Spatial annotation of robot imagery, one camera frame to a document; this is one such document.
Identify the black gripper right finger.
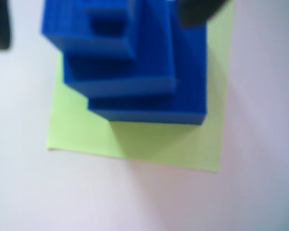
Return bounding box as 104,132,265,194
178,0,232,27

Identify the largest blue cube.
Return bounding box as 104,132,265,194
86,0,209,126

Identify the small blue cube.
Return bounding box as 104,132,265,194
40,0,138,61

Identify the green paper square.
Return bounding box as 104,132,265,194
46,2,236,174

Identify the medium blue cube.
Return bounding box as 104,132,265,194
61,0,180,99

